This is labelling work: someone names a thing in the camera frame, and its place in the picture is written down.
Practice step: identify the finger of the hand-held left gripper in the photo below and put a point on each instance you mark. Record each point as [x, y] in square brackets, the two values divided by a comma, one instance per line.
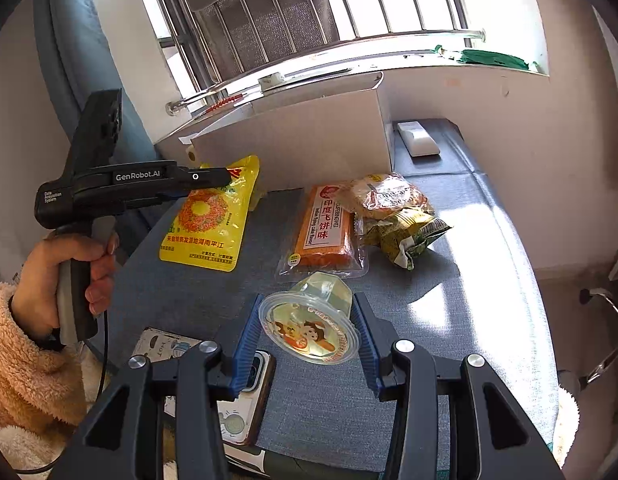
[159, 196]
[209, 177]

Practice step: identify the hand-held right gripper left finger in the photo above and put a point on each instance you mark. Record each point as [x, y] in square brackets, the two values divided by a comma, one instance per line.
[246, 340]

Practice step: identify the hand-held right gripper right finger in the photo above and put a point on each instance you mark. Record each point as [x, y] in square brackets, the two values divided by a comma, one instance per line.
[371, 355]

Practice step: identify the yellow donut print packet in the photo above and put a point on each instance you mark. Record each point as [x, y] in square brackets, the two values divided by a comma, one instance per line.
[209, 230]

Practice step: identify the clear jelly cup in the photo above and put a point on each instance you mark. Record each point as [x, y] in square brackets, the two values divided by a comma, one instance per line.
[309, 330]

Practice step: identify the white cardboard box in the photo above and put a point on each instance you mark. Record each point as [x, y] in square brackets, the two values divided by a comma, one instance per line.
[289, 145]

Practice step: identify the person's left forearm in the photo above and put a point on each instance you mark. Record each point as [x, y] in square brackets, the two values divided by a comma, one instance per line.
[29, 385]

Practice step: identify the person's left hand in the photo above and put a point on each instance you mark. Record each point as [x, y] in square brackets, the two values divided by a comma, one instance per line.
[39, 280]

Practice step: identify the beige tissue pack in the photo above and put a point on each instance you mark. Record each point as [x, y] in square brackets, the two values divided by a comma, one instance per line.
[190, 152]

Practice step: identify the orange pens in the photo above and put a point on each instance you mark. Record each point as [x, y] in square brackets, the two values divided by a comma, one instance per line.
[224, 102]

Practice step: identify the phone with cartoon case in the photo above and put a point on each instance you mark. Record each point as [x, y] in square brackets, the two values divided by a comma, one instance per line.
[239, 420]

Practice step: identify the yellow green snack packet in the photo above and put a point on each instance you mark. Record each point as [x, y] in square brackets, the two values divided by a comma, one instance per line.
[404, 240]

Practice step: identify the teal curtain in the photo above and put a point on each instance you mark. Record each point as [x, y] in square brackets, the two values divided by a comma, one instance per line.
[89, 60]

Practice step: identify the orange flatbread snack packet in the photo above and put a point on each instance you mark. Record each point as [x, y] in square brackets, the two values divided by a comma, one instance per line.
[324, 230]

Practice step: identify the clear round cake packet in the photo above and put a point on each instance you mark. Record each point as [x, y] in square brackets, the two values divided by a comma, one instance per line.
[384, 195]

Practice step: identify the grey hanging cloth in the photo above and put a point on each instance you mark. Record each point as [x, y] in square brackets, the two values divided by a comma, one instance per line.
[269, 20]

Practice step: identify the white remote control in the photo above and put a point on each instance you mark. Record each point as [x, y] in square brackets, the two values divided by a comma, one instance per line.
[418, 139]

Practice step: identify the metal window grille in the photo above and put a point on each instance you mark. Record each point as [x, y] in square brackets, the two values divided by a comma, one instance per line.
[389, 10]

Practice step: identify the green cloth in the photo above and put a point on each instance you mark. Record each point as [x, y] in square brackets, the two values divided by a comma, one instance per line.
[489, 57]

